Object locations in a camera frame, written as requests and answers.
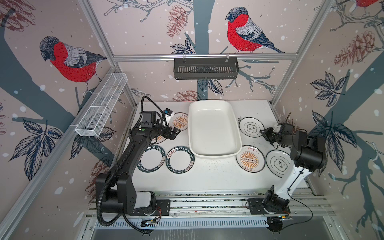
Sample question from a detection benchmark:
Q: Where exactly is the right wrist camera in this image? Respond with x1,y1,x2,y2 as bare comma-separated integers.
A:
273,123,285,133

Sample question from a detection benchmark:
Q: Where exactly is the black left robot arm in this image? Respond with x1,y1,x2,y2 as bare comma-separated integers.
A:
96,125,181,216

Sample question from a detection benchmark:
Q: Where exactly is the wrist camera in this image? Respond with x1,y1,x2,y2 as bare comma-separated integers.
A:
273,123,285,133
164,108,174,121

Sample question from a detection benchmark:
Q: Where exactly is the orange sunburst plate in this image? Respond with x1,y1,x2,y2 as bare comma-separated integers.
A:
151,136,166,145
169,112,189,131
236,145,266,173

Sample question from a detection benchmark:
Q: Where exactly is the black cable right base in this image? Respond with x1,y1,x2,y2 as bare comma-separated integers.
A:
278,170,314,230

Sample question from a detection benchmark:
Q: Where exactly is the green ring plate inner left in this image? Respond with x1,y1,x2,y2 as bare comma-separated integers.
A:
166,146,195,174

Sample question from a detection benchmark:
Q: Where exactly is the white plastic bin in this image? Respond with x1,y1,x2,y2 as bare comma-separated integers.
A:
188,100,243,159

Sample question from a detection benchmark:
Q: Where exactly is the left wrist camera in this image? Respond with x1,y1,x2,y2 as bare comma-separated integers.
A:
164,108,174,121

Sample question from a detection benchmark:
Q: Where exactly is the green ring plate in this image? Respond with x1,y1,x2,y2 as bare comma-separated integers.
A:
166,146,195,174
137,145,166,173

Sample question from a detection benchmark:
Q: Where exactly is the aluminium frame top bar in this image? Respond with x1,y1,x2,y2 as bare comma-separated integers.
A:
113,53,298,63

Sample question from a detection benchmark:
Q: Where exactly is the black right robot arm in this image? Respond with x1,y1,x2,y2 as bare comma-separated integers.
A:
260,123,327,214

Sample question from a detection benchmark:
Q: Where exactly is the black hanging wire basket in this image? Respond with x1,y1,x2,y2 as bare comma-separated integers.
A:
174,58,239,80

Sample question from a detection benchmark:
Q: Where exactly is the black corrugated cable left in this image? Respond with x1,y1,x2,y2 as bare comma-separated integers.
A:
95,95,169,235

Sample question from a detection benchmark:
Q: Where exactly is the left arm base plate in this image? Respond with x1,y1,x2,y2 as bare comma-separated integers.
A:
129,200,171,217

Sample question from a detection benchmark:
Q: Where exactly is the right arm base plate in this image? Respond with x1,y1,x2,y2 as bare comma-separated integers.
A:
247,198,291,216

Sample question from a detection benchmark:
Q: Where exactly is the white mesh wall shelf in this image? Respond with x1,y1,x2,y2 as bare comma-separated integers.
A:
75,73,128,137

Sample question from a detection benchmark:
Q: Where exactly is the green ring plate outer left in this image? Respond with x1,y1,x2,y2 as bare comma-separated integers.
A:
137,145,166,173

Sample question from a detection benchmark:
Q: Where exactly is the white clover plate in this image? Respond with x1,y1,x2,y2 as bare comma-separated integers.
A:
239,117,265,138
266,150,291,178

